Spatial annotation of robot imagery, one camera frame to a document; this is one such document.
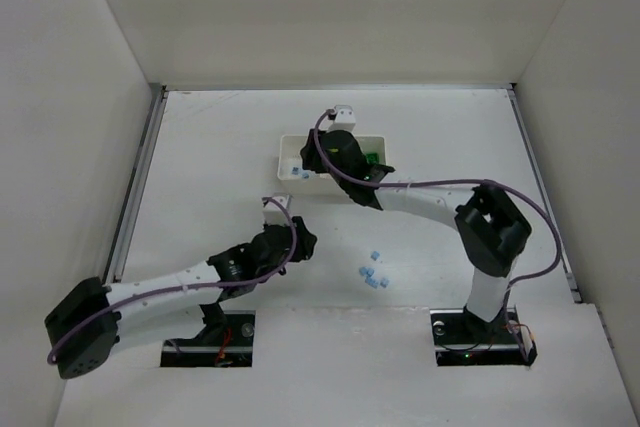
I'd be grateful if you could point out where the green lego brick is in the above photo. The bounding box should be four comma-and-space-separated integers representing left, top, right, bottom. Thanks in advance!
366, 153, 379, 164

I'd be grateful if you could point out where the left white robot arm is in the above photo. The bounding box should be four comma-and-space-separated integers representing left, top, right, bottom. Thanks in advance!
44, 216, 318, 380

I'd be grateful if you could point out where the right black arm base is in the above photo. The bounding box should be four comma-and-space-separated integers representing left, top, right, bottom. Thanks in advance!
430, 307, 538, 367

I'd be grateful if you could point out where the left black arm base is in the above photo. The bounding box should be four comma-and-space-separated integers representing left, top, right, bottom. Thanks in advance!
160, 309, 256, 369

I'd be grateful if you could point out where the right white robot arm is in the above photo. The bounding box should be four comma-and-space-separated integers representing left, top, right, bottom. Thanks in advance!
300, 129, 532, 323

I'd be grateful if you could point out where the white divided container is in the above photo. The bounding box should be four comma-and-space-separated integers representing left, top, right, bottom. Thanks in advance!
277, 135, 388, 199

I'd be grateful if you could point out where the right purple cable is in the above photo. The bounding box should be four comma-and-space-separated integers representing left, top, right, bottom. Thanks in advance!
312, 109, 564, 288

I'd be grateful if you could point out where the purple cable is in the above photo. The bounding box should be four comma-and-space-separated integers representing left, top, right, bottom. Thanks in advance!
312, 109, 564, 288
46, 196, 301, 366

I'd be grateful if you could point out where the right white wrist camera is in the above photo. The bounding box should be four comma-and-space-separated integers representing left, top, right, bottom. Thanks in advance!
327, 105, 356, 132

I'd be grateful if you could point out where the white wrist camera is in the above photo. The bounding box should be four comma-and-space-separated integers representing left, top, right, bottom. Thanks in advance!
327, 105, 356, 132
262, 193, 291, 226

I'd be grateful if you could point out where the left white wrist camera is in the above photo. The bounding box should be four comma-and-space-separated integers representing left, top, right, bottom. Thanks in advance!
262, 193, 291, 226

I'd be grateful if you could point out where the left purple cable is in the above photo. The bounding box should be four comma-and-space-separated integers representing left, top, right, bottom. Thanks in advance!
46, 196, 301, 366

